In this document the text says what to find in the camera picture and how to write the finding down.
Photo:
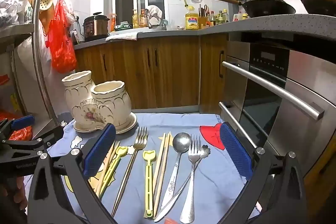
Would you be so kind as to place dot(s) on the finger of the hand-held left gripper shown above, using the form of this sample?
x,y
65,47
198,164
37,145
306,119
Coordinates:
x,y
23,121
26,145

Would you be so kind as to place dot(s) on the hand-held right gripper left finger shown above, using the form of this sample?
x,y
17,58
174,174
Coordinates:
x,y
99,149

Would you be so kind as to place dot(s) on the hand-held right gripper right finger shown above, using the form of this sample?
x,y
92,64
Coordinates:
x,y
236,153

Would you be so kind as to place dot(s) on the yellow plastic training chopsticks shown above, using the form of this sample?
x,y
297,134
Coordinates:
x,y
121,152
148,157

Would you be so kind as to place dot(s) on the gold fork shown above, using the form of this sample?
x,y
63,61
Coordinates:
x,y
140,141

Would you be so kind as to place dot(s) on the steel fork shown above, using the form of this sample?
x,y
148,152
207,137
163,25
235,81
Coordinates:
x,y
193,153

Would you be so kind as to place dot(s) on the cream ceramic utensil holder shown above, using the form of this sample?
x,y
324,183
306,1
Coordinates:
x,y
105,106

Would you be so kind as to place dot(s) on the steel spoon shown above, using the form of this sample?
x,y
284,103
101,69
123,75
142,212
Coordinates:
x,y
181,142

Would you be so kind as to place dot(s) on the wooden chopsticks pair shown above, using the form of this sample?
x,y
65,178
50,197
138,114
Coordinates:
x,y
164,163

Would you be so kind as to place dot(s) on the person's left hand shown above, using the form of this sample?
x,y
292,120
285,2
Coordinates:
x,y
21,192

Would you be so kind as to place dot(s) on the white plastic bag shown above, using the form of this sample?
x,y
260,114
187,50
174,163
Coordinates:
x,y
29,56

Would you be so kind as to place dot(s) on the red plastic bag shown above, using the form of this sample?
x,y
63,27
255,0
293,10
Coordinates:
x,y
61,37

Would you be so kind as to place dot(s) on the stainless steel shelf rack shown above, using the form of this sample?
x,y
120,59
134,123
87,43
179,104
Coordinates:
x,y
39,29

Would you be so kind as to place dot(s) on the stainless steel built-in oven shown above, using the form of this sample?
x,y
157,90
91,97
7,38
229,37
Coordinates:
x,y
302,87

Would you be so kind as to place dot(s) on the wooden kitchen cabinet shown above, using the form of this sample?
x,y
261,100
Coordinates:
x,y
173,69

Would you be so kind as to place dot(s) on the clear plastic bag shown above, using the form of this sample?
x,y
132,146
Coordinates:
x,y
10,10

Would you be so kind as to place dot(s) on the white dish towel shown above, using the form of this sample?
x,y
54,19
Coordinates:
x,y
122,36

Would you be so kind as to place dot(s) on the electric pressure cooker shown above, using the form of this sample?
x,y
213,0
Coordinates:
x,y
95,27

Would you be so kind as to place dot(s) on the green box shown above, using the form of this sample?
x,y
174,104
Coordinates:
x,y
123,27

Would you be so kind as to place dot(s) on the grey kitchen countertop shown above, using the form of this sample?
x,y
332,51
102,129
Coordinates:
x,y
262,26

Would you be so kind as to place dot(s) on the yellow dish soap bottle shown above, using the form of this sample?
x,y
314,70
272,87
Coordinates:
x,y
135,19

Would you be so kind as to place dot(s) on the row of sauce bottles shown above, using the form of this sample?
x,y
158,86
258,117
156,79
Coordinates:
x,y
219,18

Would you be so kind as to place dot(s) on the orange dish soap bottle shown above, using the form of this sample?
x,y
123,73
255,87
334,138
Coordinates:
x,y
143,19

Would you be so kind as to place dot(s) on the wooden knife block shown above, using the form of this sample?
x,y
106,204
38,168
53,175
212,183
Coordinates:
x,y
202,19

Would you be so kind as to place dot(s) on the steel faucet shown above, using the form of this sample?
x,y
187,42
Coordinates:
x,y
148,19

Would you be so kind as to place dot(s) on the yellow cooking oil bottle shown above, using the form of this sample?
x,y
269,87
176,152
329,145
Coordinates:
x,y
193,19

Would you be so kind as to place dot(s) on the white cloth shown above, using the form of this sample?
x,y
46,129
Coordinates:
x,y
155,14

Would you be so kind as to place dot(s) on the black wok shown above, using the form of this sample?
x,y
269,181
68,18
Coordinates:
x,y
267,7

